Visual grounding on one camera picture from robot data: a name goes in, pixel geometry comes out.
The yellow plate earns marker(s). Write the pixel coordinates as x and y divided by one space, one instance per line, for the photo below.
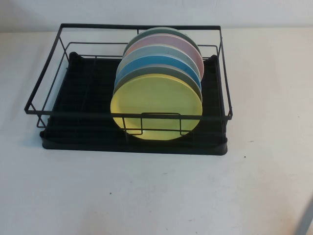
151 98

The olive grey plate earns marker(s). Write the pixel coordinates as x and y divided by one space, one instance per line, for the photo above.
176 73

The bright blue plate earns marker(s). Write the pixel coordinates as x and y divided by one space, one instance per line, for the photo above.
151 62

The pale blue-grey plate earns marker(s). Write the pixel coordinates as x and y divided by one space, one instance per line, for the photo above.
156 50

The pink plate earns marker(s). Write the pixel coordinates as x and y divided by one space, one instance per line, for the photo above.
166 40

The dark green plate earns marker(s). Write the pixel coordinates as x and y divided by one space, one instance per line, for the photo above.
156 30

